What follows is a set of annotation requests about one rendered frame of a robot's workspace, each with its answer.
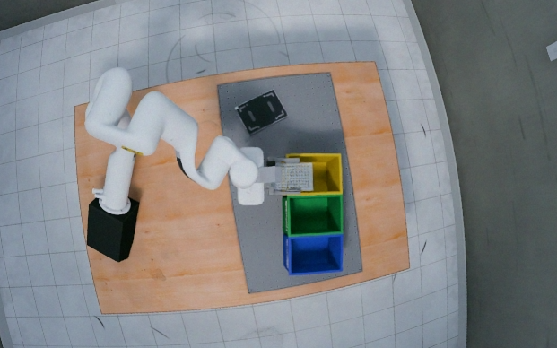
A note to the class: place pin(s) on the blue open-top bin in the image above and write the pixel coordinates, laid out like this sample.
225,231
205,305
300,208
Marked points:
313,256

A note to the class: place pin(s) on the yellow recycle bin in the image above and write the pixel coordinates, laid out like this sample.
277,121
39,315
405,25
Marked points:
327,173

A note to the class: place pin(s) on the green returns bin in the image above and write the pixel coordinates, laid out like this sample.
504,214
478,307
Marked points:
322,214

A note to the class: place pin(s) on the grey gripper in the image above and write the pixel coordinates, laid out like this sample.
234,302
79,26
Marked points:
255,193

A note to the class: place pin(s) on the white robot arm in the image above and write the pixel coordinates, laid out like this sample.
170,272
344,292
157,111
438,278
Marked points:
157,117

